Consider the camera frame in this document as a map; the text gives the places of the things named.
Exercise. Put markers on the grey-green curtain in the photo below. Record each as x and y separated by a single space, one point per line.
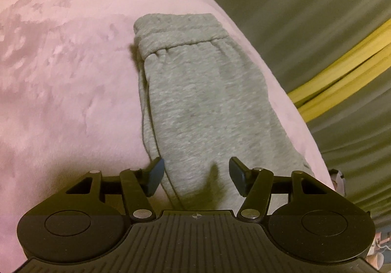
290 1

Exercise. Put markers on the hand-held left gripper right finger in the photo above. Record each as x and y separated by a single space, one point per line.
238 176

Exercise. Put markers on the grey sweat pants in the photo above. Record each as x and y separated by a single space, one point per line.
198 101

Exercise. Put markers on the pink plush blanket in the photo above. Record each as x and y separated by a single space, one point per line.
61 92

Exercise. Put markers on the pink and grey cloth item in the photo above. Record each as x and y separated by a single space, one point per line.
338 178

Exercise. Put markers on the yellow curtain band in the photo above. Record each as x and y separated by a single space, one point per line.
351 77

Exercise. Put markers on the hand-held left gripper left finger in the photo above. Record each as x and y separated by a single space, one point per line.
154 176

